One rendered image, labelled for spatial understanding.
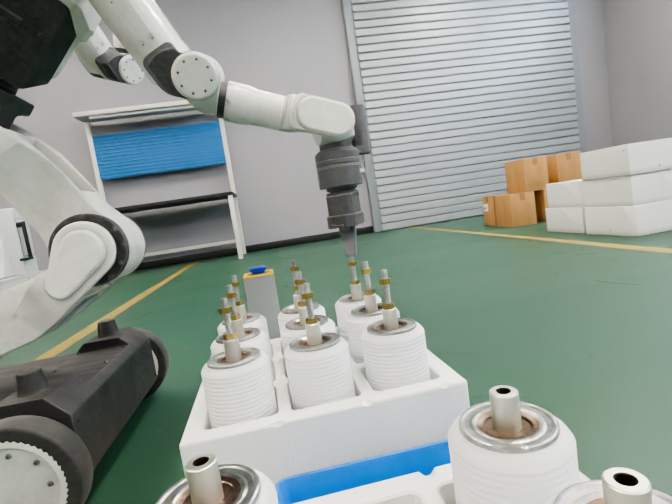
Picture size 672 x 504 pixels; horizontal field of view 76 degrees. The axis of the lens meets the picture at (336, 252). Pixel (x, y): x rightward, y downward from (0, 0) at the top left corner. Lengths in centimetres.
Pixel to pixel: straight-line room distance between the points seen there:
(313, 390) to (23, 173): 68
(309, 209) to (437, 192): 175
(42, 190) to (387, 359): 72
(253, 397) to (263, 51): 564
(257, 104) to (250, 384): 49
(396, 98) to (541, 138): 213
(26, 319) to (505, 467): 89
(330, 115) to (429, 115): 533
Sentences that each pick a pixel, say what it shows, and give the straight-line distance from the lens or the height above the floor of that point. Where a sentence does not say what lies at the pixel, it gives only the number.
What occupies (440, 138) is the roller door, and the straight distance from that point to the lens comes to 615.
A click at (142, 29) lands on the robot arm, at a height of 77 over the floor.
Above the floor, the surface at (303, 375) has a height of 22.
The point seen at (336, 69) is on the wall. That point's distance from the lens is 608.
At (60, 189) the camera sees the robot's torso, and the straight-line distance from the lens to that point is 99.
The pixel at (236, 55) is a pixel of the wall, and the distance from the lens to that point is 607.
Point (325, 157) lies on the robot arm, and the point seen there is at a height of 54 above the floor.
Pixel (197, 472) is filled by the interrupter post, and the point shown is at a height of 28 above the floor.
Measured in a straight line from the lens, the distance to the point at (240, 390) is 62.
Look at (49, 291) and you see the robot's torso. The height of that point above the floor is 37.
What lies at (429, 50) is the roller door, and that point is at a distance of 636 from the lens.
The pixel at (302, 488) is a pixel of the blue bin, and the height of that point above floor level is 10.
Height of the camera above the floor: 45
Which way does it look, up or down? 6 degrees down
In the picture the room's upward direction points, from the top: 9 degrees counter-clockwise
